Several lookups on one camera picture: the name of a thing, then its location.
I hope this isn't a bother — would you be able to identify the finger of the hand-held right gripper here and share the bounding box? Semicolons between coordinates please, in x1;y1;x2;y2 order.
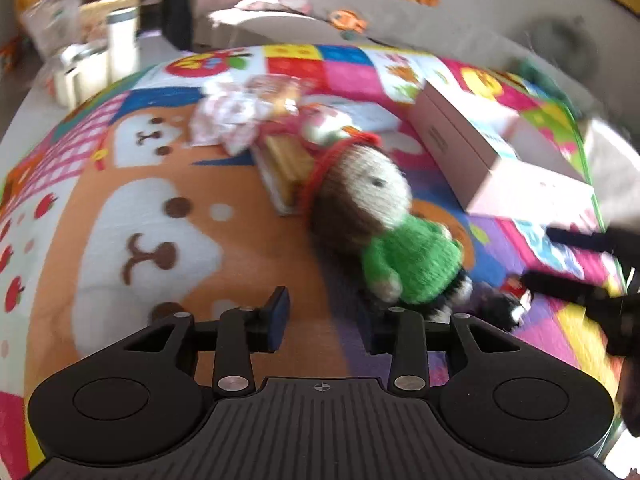
520;271;612;312
546;226;621;257

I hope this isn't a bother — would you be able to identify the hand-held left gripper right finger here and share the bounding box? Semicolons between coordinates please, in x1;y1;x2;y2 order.
356;301;523;395

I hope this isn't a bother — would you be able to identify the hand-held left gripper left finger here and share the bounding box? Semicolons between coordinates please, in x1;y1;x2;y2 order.
121;286;292;396

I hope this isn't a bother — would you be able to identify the knitted doll with red hat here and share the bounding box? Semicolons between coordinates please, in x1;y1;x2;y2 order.
294;131;476;322

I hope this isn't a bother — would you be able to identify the pink cardboard box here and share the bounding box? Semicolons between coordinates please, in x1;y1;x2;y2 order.
407;80;599;224

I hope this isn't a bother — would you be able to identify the packaged bread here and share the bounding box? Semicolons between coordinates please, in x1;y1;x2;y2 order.
249;74;302;122

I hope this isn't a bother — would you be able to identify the small black white toy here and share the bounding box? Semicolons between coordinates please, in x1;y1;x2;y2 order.
474;275;534;334

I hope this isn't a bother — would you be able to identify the colourful cartoon play mat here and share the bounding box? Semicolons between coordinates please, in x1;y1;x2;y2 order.
0;42;632;480

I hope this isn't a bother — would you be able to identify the teal cloth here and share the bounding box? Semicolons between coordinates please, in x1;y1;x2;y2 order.
514;57;557;87

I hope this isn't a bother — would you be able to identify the grey round cushion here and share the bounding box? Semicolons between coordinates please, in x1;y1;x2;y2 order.
520;16;602;82

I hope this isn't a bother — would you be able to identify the pink green packaged snack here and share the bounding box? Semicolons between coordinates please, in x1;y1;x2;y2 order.
299;104;357;147

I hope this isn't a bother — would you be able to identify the pink white crumpled bag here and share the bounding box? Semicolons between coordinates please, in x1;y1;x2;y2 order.
189;80;272;157

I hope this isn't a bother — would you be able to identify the beige sofa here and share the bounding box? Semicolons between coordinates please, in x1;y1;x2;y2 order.
187;0;640;228

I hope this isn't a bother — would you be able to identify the orange fish plush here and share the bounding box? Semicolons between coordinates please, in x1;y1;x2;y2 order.
327;9;372;37

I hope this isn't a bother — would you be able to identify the white bottle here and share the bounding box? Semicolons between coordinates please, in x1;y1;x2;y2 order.
106;6;142;84

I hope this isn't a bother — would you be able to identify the dark tank cabinet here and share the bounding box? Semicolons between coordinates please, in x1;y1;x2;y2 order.
161;0;267;52

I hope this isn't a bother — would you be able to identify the yellow printed box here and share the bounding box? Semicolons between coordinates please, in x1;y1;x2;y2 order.
79;0;142;41

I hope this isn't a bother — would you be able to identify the clear plastic bag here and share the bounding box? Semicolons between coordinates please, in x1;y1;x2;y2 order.
19;0;84;57

